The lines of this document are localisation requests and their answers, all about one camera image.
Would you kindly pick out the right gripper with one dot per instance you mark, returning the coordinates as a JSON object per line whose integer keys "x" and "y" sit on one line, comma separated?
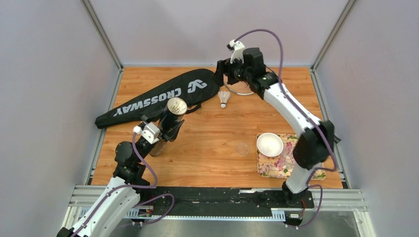
{"x": 224, "y": 66}

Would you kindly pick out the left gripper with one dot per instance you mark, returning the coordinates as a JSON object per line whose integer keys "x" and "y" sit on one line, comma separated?
{"x": 170, "y": 134}

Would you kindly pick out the black shuttlecock tube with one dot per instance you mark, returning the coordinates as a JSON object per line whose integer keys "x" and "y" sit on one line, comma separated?
{"x": 169, "y": 125}

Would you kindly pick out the white feather shuttlecock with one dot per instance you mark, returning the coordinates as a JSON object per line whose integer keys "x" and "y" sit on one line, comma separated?
{"x": 224, "y": 97}

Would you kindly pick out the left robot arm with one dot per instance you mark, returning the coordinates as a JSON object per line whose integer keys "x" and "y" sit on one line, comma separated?
{"x": 132, "y": 177}

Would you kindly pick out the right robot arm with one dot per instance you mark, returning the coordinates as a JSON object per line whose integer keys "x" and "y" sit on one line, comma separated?
{"x": 315, "y": 137}

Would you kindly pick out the silver badminton racket left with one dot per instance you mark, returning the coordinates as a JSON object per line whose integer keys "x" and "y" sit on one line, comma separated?
{"x": 240, "y": 88}

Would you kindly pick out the silver badminton racket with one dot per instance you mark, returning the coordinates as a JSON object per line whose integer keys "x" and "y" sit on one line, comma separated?
{"x": 240, "y": 88}
{"x": 336, "y": 139}

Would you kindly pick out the silver badminton racket right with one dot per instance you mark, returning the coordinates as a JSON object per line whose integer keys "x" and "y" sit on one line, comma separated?
{"x": 336, "y": 139}

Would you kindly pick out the black Crossway racket bag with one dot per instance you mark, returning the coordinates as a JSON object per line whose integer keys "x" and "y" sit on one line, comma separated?
{"x": 194, "y": 87}

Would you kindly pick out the clear plastic tube lid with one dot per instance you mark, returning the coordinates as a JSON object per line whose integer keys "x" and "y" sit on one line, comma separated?
{"x": 242, "y": 149}

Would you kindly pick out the white bowl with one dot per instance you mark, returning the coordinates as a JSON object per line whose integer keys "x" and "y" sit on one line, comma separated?
{"x": 269, "y": 144}

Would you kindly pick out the floral tray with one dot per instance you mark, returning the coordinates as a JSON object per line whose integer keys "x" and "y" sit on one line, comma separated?
{"x": 280, "y": 166}

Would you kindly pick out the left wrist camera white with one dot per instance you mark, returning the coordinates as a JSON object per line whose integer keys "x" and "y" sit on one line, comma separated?
{"x": 148, "y": 131}

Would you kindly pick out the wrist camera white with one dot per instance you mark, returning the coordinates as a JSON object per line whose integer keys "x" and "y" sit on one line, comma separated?
{"x": 148, "y": 131}
{"x": 237, "y": 48}

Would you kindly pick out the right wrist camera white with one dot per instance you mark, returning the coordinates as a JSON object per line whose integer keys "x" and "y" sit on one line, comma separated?
{"x": 237, "y": 48}

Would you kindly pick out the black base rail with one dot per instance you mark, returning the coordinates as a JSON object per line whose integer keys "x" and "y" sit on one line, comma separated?
{"x": 221, "y": 202}

